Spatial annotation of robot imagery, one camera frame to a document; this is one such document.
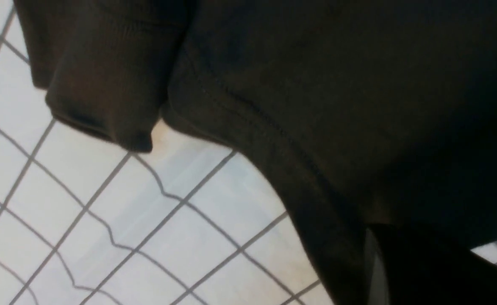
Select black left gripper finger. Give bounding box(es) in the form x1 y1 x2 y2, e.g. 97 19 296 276
365 224 497 305

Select dark gray long-sleeve top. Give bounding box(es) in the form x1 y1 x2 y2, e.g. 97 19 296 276
14 0 497 305

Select white grid tablecloth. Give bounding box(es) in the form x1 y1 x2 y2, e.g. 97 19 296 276
0 0 497 305

